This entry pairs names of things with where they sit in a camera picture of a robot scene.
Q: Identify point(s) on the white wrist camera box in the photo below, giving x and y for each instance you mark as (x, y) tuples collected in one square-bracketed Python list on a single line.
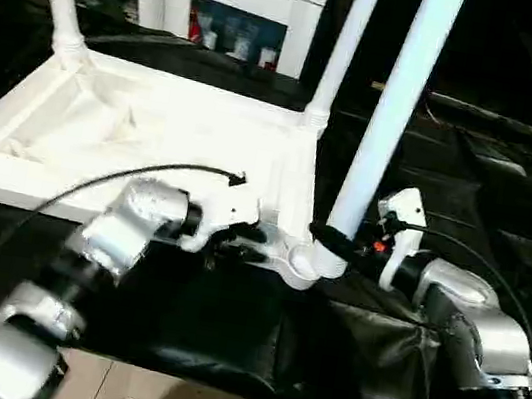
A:
[(404, 221), (224, 208)]

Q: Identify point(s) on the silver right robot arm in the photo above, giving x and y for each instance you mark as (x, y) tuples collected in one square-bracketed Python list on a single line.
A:
[(471, 313)]

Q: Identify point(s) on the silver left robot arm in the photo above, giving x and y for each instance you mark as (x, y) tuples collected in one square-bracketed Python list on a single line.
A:
[(136, 220)]

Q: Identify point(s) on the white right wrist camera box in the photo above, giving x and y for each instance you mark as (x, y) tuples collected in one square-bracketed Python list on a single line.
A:
[(404, 221)]

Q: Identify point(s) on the white plastic table top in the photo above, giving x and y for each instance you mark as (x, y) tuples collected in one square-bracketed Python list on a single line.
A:
[(104, 133)]

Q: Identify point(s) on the white bottle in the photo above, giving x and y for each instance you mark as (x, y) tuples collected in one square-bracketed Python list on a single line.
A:
[(240, 44)]

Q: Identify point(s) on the red bottle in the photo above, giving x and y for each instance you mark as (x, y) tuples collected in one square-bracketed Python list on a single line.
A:
[(194, 26)]

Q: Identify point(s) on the small white jar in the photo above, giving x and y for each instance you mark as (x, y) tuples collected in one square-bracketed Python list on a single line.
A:
[(266, 58), (208, 39)]

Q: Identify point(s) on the black work mat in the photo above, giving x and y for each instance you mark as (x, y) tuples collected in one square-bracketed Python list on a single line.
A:
[(224, 335)]

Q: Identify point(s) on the dark metal rod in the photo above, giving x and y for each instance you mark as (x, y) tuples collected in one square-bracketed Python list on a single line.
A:
[(521, 124)]

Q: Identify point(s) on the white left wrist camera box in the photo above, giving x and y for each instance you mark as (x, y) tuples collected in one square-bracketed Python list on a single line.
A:
[(224, 208)]

